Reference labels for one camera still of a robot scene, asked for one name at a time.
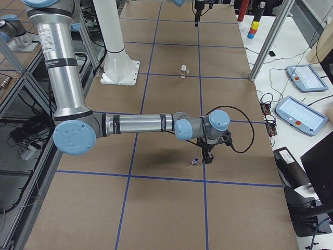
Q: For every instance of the near teach pendant tablet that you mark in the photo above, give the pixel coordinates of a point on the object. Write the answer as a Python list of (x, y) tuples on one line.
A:
[(300, 116)]

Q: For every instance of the teach pendant tablet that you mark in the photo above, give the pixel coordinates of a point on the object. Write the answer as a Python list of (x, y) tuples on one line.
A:
[(300, 116), (306, 79)]

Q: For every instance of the orange circuit board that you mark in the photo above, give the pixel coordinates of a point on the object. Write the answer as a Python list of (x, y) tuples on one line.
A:
[(265, 107)]

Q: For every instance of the chrome angle pipe fitting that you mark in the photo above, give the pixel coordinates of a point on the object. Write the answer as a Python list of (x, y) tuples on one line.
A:
[(195, 161)]

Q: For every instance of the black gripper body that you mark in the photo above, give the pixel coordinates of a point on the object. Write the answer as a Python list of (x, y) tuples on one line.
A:
[(207, 148), (196, 10)]

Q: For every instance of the small black box device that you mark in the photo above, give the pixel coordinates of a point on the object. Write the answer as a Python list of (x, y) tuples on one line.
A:
[(272, 54)]

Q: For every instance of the white brass PPR valve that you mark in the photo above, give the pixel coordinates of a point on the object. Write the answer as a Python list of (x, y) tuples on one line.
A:
[(184, 71)]

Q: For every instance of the black cylinder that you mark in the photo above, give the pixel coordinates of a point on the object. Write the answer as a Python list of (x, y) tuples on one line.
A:
[(259, 11)]

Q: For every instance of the red cylinder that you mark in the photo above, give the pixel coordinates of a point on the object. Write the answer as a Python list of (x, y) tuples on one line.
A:
[(243, 9)]

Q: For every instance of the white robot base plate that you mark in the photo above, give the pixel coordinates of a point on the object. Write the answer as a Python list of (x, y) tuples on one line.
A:
[(119, 74)]

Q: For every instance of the far teach pendant tablet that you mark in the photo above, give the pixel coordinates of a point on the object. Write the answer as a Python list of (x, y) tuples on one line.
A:
[(306, 79)]

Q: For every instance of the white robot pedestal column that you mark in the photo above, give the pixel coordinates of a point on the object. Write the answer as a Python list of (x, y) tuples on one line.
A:
[(108, 18)]

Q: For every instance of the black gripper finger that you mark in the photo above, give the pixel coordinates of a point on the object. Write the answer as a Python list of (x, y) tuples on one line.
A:
[(207, 158), (197, 19)]

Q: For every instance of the black monitor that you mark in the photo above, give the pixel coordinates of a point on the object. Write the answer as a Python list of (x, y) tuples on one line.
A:
[(317, 163)]

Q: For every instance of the aluminium frame post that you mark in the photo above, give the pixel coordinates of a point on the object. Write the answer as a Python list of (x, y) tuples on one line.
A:
[(272, 34)]

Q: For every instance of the stacked coloured toy blocks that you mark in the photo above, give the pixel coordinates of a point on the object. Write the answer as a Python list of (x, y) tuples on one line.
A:
[(253, 29)]

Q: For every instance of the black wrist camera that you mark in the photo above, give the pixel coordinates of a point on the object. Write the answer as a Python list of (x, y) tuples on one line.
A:
[(227, 138)]

